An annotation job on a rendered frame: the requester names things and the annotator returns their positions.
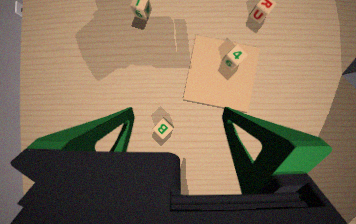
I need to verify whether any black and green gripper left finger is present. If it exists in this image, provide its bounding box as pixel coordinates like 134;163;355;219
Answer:
26;107;135;152

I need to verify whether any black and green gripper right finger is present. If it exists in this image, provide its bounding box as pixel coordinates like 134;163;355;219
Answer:
222;107;332;194

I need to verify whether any tan flat mat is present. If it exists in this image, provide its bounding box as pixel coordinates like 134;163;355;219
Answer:
183;35;260;112

